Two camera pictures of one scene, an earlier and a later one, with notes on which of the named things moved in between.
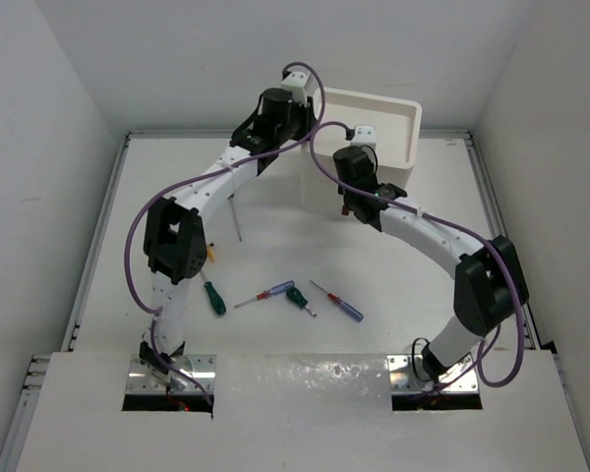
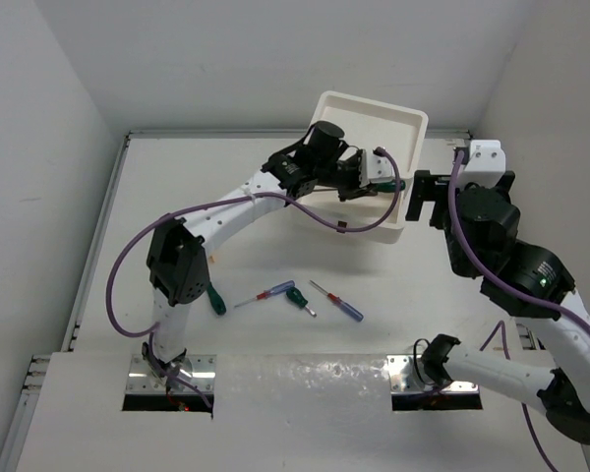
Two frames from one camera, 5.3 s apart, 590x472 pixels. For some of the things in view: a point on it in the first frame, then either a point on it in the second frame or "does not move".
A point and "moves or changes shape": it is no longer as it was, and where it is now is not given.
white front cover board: [298, 413] does not move
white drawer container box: [396, 127] moves or changes shape
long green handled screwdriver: [217, 302] does not move
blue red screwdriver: [347, 308] does not move
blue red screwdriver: [275, 289] does not move
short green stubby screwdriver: [296, 298] does not move
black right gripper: [373, 159] → [428, 185]
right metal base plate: [407, 374] does not move
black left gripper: [305, 111] → [356, 187]
